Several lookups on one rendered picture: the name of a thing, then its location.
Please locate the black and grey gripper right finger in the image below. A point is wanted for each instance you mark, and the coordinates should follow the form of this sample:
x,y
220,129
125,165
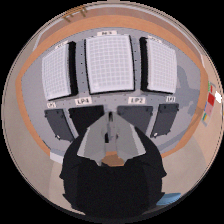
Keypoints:
x,y
132,143

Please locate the white button panel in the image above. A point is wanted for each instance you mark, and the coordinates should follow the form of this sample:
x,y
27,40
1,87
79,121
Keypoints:
x,y
56,155

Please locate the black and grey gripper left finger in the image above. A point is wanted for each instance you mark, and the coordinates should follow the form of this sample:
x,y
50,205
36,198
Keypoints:
x,y
89,145

